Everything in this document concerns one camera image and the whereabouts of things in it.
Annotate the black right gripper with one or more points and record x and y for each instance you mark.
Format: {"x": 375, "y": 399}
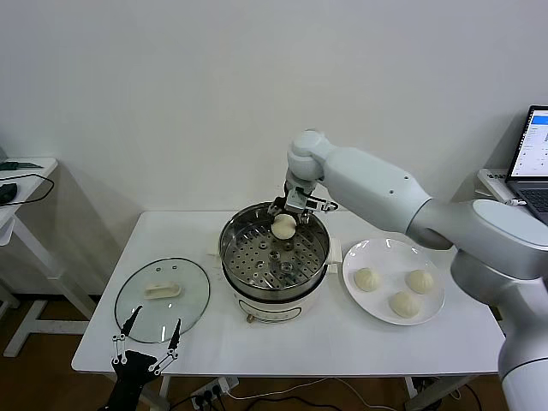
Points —
{"x": 283, "y": 205}

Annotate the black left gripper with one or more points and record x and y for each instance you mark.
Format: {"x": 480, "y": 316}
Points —
{"x": 130, "y": 366}

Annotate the white steamed baozi bun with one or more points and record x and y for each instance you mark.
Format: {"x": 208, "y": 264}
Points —
{"x": 283, "y": 227}
{"x": 367, "y": 280}
{"x": 404, "y": 305}
{"x": 420, "y": 281}

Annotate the round glass pot lid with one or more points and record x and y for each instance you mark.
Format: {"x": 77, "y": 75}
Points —
{"x": 190, "y": 282}

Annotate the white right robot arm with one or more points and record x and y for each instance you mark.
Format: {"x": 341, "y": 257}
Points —
{"x": 368, "y": 180}

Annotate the stainless steel steamer basket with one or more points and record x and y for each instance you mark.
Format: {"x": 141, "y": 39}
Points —
{"x": 248, "y": 257}

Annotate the white round plate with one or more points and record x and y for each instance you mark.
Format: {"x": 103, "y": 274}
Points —
{"x": 364, "y": 257}

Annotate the white power strip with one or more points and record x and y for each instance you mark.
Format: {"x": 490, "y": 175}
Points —
{"x": 218, "y": 386}

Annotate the white electric cooker pot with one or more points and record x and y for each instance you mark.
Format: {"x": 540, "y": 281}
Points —
{"x": 274, "y": 306}

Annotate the white side table with mouse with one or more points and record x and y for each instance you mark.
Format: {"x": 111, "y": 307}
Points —
{"x": 30, "y": 192}

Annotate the black computer mouse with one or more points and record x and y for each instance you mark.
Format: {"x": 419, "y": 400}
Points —
{"x": 7, "y": 193}

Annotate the white side table with laptop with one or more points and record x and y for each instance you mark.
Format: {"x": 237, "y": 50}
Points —
{"x": 492, "y": 184}

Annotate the flat green item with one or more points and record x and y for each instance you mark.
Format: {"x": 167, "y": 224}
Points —
{"x": 17, "y": 165}

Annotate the grey open laptop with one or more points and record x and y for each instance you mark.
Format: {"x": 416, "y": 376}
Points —
{"x": 533, "y": 145}

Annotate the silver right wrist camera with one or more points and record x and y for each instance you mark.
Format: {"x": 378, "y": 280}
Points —
{"x": 295, "y": 200}

